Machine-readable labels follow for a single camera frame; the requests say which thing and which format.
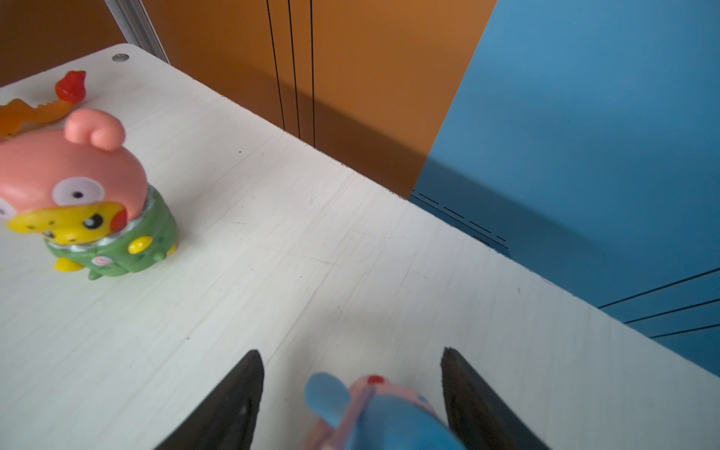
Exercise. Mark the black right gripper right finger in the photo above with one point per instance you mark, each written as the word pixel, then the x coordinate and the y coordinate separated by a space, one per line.
pixel 476 414

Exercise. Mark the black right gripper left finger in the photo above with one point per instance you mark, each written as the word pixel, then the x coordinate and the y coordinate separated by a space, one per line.
pixel 227 417

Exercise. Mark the blue small toy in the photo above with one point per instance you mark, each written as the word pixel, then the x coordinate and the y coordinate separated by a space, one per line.
pixel 373 413

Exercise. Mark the pink pig toy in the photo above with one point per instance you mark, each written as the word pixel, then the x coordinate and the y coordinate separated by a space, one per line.
pixel 87 196

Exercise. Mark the orange fox toy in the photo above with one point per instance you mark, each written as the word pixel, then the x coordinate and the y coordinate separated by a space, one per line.
pixel 18 116

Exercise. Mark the white two-tier metal shelf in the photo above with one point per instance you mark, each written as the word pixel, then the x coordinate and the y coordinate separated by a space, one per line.
pixel 288 252

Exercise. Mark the aluminium corner post left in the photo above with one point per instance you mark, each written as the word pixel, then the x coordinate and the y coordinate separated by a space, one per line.
pixel 136 26

